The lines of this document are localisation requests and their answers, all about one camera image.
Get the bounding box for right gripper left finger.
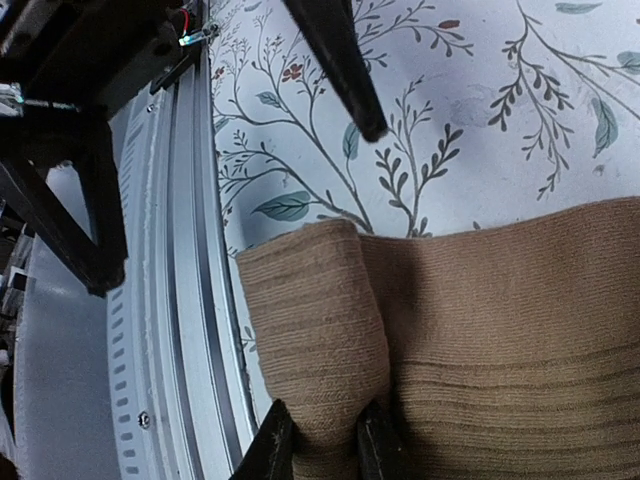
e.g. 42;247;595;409
230;399;294;480

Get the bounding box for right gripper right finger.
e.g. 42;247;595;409
356;402;411;480

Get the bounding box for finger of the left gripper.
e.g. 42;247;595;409
284;0;388;143
1;119;128;297

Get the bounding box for brown ribbed sock pair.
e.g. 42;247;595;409
237;197;639;479

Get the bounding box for floral table mat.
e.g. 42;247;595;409
207;0;640;351

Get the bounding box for aluminium front rail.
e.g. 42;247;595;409
14;64;261;480

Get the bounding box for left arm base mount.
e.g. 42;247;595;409
1;1;201;160

